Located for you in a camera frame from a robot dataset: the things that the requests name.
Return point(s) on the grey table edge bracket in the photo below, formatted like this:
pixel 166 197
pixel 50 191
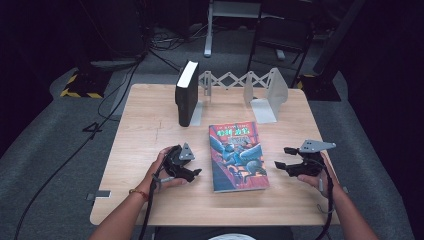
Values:
pixel 100 194
pixel 345 190

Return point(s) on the person's left hand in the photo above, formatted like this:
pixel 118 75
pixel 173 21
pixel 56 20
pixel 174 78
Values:
pixel 153 181

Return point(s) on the yellow-black striped stand base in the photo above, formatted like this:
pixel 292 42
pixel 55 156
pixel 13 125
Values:
pixel 86 83

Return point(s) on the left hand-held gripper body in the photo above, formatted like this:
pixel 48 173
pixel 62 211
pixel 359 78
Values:
pixel 175 163

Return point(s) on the black hardcover book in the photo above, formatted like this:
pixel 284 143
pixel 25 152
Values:
pixel 186 100

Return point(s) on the black stand with striped base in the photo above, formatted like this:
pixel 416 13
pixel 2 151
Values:
pixel 320 90

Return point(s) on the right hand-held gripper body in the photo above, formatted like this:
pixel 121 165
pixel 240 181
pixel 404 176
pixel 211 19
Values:
pixel 310 166

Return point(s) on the white metal stand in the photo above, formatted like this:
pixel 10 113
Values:
pixel 209 33

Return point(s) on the white expandable bookend rack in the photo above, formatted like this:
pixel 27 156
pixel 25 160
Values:
pixel 276 90

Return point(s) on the red and blue illustrated book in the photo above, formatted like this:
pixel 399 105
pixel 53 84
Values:
pixel 238 156

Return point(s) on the person's right hand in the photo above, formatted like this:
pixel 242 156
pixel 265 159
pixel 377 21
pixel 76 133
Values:
pixel 330 181

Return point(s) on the black metal chair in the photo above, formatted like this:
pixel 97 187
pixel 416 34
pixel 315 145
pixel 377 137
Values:
pixel 283 33

